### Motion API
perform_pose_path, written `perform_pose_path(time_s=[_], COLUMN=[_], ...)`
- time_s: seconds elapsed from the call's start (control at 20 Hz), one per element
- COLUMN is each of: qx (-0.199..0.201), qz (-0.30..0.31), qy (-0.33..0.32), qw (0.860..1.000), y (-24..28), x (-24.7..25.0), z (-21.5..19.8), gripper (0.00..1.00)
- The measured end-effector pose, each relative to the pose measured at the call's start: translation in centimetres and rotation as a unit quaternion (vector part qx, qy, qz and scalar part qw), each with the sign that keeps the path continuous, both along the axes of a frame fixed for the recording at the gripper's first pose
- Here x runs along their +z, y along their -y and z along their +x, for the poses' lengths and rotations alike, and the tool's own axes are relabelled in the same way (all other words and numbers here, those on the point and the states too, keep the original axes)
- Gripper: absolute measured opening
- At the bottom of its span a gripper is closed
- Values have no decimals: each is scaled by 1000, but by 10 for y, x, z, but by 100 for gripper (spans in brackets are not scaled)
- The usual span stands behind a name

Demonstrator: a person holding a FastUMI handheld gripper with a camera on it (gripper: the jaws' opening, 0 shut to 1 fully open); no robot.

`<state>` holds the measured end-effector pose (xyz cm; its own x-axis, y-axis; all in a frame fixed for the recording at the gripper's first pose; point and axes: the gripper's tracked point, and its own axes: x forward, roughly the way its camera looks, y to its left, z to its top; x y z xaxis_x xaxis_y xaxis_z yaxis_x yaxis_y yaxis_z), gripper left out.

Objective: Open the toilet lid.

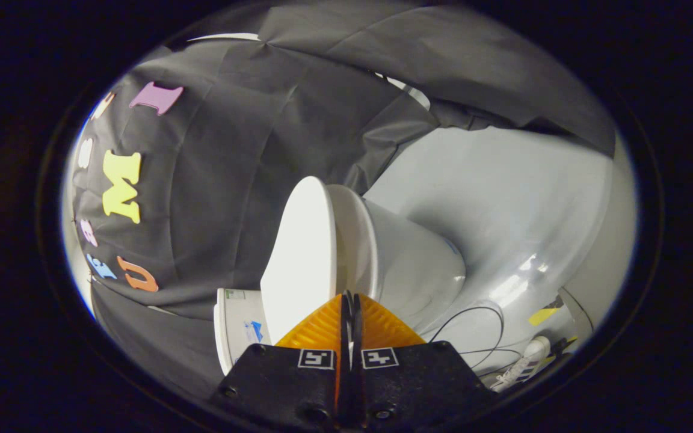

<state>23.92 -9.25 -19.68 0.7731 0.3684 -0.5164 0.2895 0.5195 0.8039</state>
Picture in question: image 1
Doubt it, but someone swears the yellow tape strip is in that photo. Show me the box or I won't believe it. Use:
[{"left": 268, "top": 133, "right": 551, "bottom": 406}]
[{"left": 529, "top": 307, "right": 562, "bottom": 327}]

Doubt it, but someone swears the white sneaker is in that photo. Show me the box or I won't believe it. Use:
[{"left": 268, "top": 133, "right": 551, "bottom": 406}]
[{"left": 490, "top": 336, "right": 552, "bottom": 393}]

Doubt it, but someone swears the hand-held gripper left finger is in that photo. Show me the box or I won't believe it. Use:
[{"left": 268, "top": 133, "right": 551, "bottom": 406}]
[{"left": 211, "top": 293, "right": 347, "bottom": 431}]

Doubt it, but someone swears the black backdrop cloth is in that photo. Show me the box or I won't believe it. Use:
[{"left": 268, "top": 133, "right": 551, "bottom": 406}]
[{"left": 73, "top": 5, "right": 618, "bottom": 401}]

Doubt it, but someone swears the black cable tangle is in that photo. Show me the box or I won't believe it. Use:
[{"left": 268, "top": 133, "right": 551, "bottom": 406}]
[{"left": 430, "top": 306, "right": 525, "bottom": 372}]

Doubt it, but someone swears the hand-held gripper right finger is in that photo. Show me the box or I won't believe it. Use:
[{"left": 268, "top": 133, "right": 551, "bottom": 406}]
[{"left": 346, "top": 293, "right": 499, "bottom": 431}]

